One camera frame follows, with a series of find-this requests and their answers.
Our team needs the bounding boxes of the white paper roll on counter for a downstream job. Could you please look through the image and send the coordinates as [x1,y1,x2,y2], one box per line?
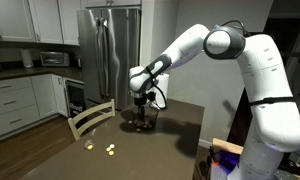
[21,49,33,68]

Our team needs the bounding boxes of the white lower kitchen cabinets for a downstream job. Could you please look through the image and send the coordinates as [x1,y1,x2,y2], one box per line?
[0,74,67,140]

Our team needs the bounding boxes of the yellow candy piece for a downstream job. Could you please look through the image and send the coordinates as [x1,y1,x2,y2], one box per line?
[106,144,115,156]

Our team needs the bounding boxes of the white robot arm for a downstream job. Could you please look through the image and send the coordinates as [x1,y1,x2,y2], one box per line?
[129,24,300,180]

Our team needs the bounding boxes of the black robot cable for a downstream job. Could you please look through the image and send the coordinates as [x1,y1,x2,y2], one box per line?
[149,78,168,110]

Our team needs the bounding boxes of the white kitchen cabinets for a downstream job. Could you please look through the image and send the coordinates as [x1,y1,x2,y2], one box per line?
[0,74,67,140]
[0,0,83,47]

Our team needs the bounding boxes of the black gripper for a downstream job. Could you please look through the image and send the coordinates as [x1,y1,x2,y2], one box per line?
[133,91,156,122]

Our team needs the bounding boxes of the cream wooden chair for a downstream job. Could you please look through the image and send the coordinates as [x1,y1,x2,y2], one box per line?
[68,99,116,141]

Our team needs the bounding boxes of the stainless steel refrigerator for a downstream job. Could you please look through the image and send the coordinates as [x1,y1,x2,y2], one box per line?
[77,7,141,110]

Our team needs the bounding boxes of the clear wrapped candy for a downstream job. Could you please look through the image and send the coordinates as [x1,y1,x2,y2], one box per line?
[84,140,94,150]

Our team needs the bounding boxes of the white upper kitchen cabinets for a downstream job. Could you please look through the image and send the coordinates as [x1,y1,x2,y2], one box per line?
[0,0,83,47]

